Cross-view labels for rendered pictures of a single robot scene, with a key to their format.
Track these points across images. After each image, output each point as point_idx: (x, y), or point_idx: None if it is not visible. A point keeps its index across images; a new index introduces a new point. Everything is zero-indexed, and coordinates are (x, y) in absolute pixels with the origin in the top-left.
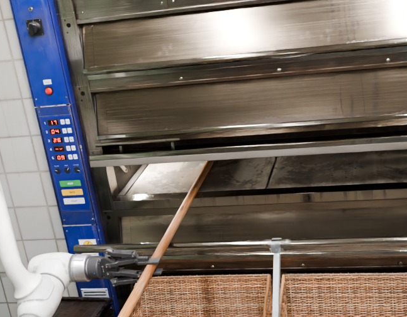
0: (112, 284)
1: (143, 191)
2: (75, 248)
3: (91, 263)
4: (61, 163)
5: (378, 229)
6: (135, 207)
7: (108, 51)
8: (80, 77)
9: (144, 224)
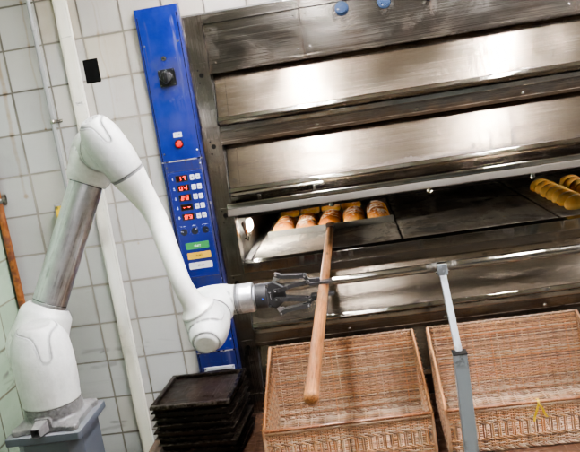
0: (281, 312)
1: (271, 255)
2: None
3: (258, 289)
4: (188, 223)
5: (521, 269)
6: (266, 267)
7: (243, 100)
8: (211, 129)
9: None
